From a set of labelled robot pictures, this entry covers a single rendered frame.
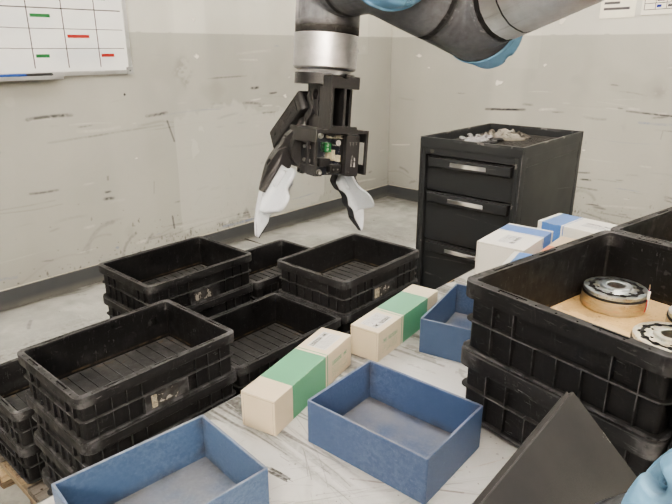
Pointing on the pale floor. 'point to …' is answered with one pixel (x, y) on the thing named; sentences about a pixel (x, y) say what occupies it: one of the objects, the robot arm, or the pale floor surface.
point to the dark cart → (487, 191)
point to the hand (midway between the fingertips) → (308, 233)
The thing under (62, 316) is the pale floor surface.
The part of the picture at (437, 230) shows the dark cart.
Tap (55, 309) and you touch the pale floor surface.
